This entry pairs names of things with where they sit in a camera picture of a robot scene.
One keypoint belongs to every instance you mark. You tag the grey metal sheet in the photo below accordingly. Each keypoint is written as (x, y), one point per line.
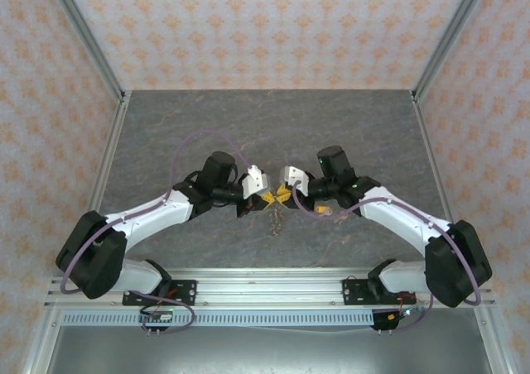
(265, 351)

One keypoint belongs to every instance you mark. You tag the small controller circuit board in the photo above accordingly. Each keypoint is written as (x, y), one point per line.
(393, 318)
(159, 317)

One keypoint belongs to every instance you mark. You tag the aluminium mounting rail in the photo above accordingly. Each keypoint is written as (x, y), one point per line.
(269, 287)

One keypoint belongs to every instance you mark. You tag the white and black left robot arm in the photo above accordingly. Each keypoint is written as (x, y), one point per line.
(157, 217)

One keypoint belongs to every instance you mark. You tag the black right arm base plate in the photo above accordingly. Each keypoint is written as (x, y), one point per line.
(354, 291)

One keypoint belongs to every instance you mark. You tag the loop of metal split keyrings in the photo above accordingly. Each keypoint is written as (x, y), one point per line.
(275, 221)

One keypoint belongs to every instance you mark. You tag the aluminium frame post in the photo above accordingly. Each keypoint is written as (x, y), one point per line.
(449, 39)
(87, 39)

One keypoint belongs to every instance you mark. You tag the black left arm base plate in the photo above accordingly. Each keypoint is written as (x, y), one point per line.
(184, 292)

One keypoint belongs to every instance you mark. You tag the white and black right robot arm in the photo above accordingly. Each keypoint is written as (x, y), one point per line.
(397, 217)

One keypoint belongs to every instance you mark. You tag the aluminium table side rail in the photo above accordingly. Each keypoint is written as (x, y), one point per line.
(439, 163)
(105, 163)

